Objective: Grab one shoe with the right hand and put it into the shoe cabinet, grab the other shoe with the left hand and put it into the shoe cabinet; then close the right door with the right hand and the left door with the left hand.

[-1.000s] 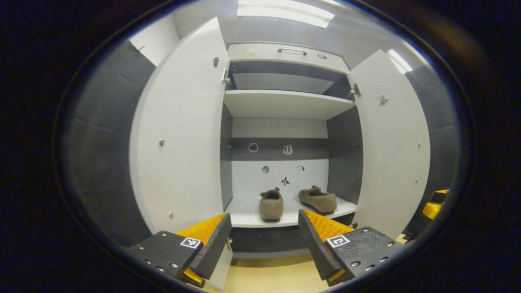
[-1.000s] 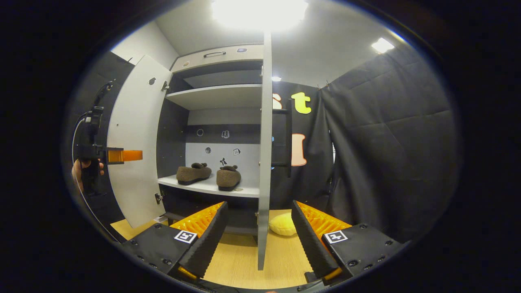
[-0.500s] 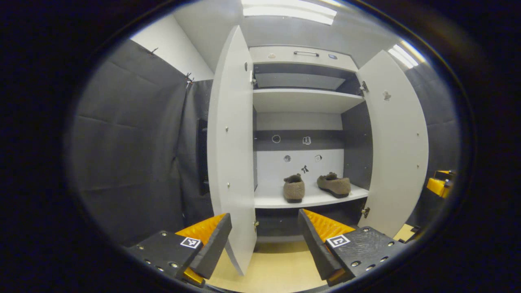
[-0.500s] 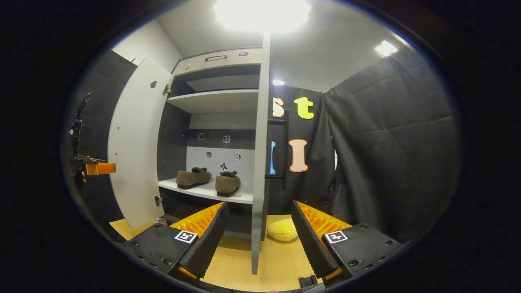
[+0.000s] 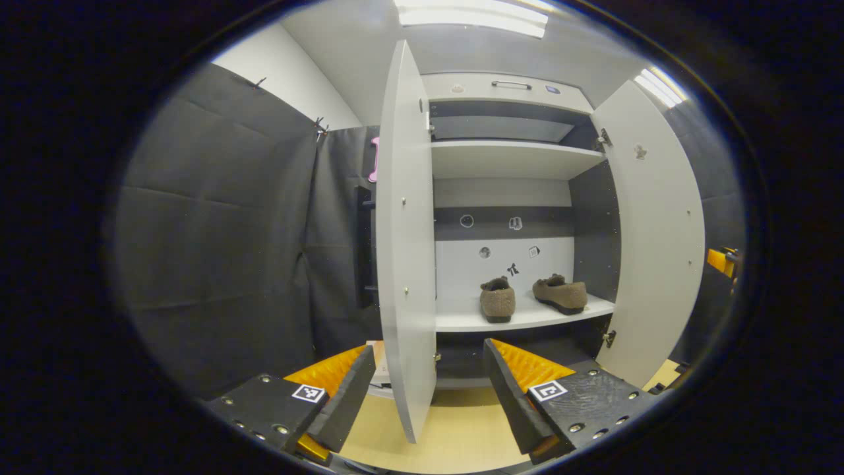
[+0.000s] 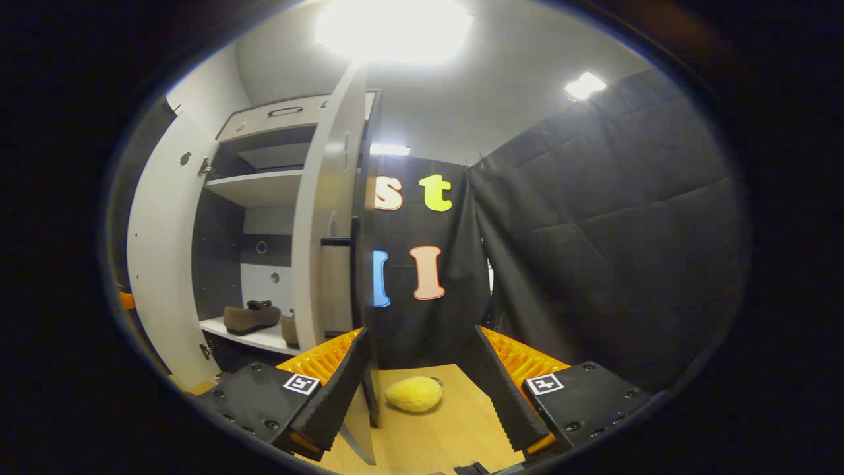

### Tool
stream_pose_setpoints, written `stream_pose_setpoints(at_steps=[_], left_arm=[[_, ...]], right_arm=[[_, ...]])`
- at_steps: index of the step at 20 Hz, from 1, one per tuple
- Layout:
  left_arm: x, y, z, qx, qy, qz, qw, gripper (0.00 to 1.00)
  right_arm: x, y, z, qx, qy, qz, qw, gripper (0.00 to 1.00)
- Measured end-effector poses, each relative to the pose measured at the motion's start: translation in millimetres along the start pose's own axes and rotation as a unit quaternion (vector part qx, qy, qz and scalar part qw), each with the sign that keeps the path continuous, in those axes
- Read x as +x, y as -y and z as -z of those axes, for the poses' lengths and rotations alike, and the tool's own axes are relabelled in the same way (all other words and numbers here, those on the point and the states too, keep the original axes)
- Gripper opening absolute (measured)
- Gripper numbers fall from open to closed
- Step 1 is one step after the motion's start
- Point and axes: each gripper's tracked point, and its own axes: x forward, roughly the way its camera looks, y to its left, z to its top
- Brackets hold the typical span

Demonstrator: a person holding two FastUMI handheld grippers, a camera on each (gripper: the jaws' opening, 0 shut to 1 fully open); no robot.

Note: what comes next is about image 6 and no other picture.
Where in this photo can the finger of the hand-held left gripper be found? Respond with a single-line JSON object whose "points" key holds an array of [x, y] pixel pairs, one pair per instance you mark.
{"points": [[127, 300]]}

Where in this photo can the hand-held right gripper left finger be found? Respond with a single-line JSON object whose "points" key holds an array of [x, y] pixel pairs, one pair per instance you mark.
{"points": [[336, 389]]}

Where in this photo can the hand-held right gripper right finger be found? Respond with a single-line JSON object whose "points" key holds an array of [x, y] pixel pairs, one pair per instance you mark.
{"points": [[506, 396]]}

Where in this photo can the grey cabinet door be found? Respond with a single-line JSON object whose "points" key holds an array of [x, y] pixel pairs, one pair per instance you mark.
{"points": [[165, 264], [323, 198]]}

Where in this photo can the brown fuzzy shoe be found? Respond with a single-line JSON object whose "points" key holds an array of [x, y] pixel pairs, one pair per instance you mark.
{"points": [[250, 318], [290, 330]]}

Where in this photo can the grey shoe cabinet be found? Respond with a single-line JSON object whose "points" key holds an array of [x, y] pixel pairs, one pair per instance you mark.
{"points": [[260, 188]]}

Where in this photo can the metal door hinge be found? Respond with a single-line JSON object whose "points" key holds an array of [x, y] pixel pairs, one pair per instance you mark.
{"points": [[204, 166], [206, 351]]}

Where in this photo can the grey cabinet drawer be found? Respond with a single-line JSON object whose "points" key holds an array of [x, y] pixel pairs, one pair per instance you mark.
{"points": [[264, 122]]}

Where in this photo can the yellow plush toy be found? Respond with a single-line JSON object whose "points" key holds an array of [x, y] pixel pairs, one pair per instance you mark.
{"points": [[414, 394]]}

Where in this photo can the black backdrop cloth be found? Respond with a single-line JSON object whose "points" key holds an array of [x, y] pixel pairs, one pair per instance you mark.
{"points": [[138, 171], [626, 251], [455, 316]]}

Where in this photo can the ceiling light panel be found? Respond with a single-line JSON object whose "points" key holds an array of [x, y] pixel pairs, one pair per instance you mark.
{"points": [[585, 86], [390, 150], [395, 30]]}

